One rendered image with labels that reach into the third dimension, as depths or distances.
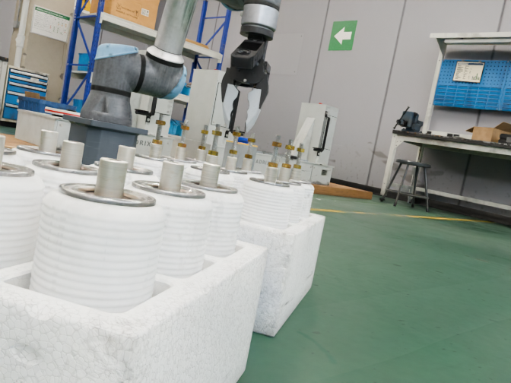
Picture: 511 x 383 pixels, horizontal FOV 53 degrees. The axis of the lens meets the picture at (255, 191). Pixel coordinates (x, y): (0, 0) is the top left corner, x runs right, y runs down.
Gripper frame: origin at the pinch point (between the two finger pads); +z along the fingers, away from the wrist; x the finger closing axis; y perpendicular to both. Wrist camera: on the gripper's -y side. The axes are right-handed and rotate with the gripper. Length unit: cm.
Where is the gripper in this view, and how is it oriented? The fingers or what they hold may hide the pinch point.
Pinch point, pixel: (237, 124)
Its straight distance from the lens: 107.0
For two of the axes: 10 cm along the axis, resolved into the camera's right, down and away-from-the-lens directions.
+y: 1.6, -0.6, 9.9
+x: -9.7, -2.0, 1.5
